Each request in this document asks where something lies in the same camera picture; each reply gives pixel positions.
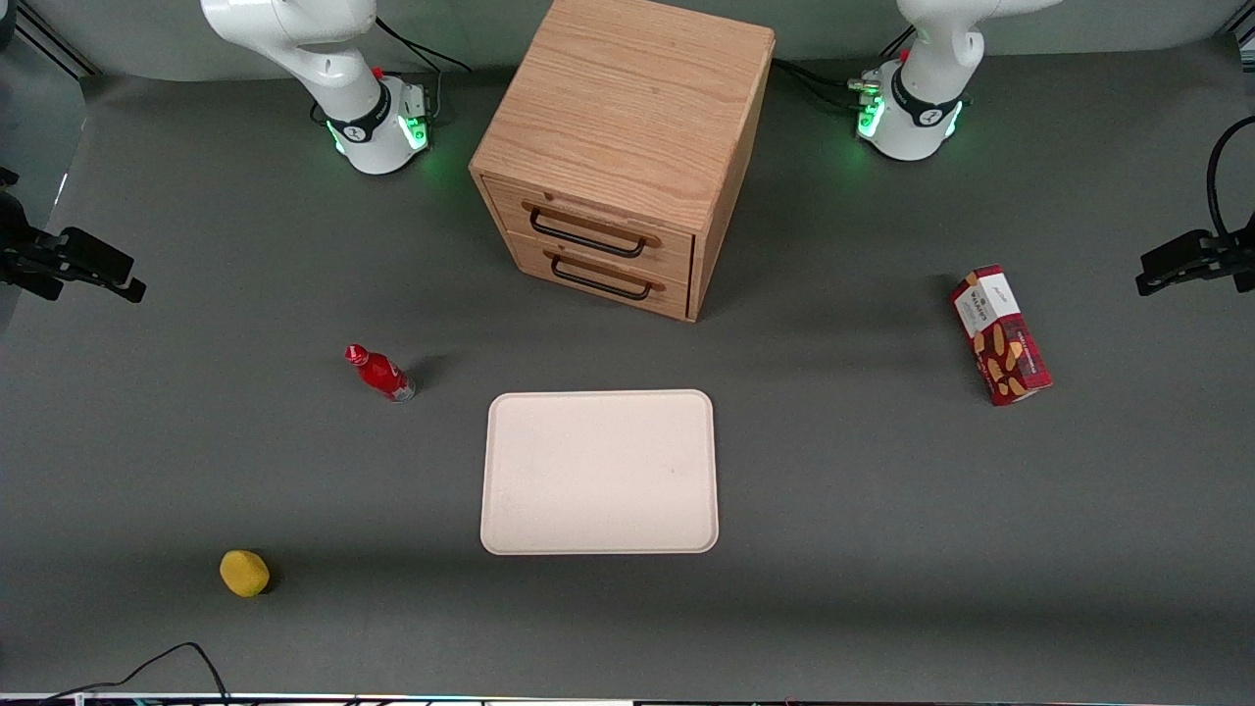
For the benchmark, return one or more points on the red tartan shortbread cookie box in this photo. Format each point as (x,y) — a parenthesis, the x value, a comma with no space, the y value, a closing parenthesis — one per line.
(1002,338)

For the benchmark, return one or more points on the cream rectangular plastic tray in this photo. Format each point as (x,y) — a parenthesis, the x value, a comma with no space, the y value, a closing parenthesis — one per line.
(598,473)

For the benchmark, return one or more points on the wooden drawer front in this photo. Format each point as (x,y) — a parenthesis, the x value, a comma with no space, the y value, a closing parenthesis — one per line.
(529,261)
(677,259)

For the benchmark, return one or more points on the small red bottle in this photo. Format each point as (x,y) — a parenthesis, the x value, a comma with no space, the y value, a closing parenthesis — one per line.
(382,374)

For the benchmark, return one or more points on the wooden two-drawer cabinet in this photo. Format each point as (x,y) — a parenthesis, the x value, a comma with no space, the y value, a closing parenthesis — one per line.
(627,88)

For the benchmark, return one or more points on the yellow sponge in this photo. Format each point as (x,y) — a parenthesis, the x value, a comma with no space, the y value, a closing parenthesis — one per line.
(244,574)

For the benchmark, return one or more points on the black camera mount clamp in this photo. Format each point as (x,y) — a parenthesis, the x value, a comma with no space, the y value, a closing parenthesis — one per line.
(83,257)
(1191,257)

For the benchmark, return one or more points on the dark metal frame rail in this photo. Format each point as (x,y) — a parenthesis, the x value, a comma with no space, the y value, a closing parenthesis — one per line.
(54,39)

